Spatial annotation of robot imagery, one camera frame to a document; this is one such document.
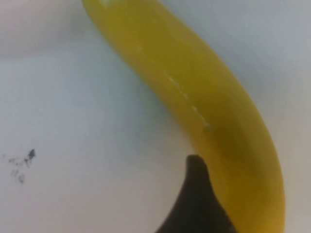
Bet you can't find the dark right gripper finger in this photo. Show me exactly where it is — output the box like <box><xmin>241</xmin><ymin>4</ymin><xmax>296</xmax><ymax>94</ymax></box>
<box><xmin>154</xmin><ymin>154</ymin><xmax>238</xmax><ymax>233</ymax></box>

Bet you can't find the yellow plastic banana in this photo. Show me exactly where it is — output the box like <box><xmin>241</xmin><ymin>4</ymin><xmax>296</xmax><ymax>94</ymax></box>
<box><xmin>81</xmin><ymin>0</ymin><xmax>286</xmax><ymax>233</ymax></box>

